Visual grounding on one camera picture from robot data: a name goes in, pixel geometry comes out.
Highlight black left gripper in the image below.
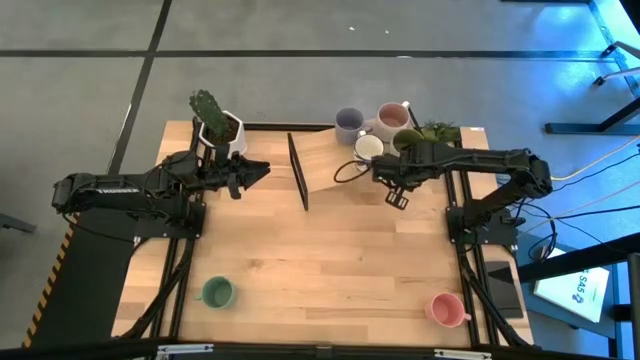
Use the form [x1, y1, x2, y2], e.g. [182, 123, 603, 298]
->
[199, 153, 272, 200]

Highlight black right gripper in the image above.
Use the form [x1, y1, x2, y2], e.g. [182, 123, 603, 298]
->
[372, 143, 445, 211]

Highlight blue white floral mug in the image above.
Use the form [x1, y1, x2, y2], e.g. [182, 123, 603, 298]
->
[352, 130, 386, 172]

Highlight white mug with black lettering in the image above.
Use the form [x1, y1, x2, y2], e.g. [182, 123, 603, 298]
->
[389, 128, 426, 157]

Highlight white ribbed mug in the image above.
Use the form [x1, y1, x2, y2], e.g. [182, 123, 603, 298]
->
[374, 101, 414, 143]

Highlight lavender grey mug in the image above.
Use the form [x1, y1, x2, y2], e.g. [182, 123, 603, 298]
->
[334, 107, 375, 146]

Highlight green mug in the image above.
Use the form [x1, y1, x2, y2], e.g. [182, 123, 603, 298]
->
[194, 275, 238, 310]

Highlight pink mug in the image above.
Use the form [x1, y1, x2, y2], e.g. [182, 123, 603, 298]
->
[424, 292, 473, 329]

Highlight cactus in white pot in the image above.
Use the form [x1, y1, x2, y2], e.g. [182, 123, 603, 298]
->
[188, 88, 249, 165]

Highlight green succulent in dark pot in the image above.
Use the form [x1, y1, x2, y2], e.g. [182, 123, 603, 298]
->
[419, 119, 462, 147]

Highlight black tablet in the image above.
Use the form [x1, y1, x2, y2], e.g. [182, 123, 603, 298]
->
[483, 260, 525, 320]

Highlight black furniture base bar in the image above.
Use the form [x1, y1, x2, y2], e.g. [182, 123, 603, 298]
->
[543, 94, 640, 136]

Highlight black platform with hazard stripes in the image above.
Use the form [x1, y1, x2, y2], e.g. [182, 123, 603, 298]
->
[22, 207, 141, 350]

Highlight black desk beam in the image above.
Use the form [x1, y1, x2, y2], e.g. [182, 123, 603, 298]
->
[517, 231, 640, 285]

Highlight white printed sign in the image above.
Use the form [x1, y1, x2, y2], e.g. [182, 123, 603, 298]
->
[531, 247, 612, 325]

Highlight grey furniture leg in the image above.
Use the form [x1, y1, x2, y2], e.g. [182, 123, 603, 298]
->
[0, 213, 38, 235]

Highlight black rig crossbar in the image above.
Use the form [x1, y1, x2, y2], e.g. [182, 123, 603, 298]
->
[0, 338, 640, 360]

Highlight chair base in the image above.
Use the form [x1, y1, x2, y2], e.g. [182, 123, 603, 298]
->
[593, 40, 640, 87]

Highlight black aluminium rig frame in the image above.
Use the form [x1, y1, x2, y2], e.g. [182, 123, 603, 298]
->
[117, 121, 534, 351]

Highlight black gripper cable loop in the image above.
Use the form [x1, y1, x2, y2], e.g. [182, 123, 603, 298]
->
[333, 159, 375, 185]

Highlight wooden shelf with black frame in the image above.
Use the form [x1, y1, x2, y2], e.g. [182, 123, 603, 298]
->
[286, 105, 431, 212]

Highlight yellow power cable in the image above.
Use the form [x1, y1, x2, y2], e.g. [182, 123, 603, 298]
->
[549, 141, 640, 182]

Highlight silver metal bracket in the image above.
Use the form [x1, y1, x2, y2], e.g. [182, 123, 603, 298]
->
[155, 342, 215, 360]
[433, 348, 494, 360]

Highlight black floor cable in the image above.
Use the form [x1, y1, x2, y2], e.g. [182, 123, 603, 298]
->
[549, 152, 640, 196]
[519, 197, 640, 264]

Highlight black upright post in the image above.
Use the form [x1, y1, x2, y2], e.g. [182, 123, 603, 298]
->
[627, 252, 640, 360]

